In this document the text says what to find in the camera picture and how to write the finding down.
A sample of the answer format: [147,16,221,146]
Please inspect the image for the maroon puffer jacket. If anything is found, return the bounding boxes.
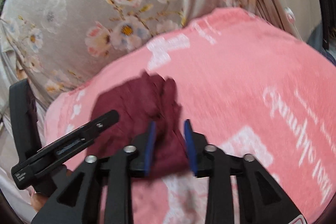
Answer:
[87,72,189,178]

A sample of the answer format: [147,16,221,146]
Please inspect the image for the left hand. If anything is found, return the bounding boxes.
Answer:
[30,168,74,213]

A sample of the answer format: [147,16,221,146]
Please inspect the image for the pink bow-print blanket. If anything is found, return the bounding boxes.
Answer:
[45,9,335,223]

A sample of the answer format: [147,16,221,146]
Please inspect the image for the grey floral bed sheet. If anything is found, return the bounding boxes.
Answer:
[0,0,326,109]

